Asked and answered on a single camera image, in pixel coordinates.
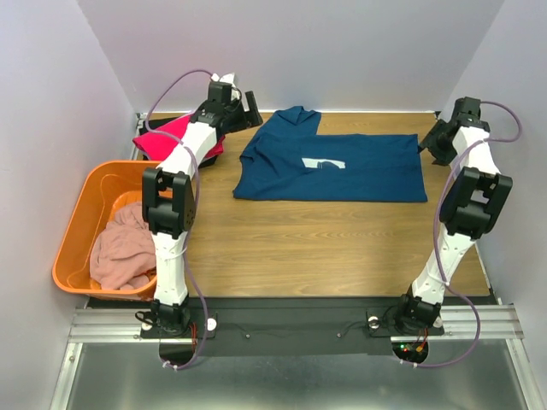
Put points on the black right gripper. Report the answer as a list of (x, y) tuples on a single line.
[(430, 137)]

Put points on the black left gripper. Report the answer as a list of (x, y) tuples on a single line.
[(253, 118)]

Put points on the blue t shirt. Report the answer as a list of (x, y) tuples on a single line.
[(289, 160)]

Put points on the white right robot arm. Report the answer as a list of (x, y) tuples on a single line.
[(468, 208)]

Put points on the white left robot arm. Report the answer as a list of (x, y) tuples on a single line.
[(169, 201)]

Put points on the folded magenta t shirt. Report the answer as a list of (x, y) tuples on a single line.
[(162, 138)]

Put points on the folded black t shirt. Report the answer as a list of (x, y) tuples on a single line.
[(209, 161)]

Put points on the orange plastic basket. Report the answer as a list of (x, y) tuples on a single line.
[(107, 188)]

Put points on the dusty pink t shirt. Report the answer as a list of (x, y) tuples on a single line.
[(123, 254)]

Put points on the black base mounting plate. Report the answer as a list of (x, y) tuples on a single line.
[(286, 326)]

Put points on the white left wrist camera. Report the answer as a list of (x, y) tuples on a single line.
[(228, 78)]

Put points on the aluminium rail frame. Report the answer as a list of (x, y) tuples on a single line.
[(290, 284)]

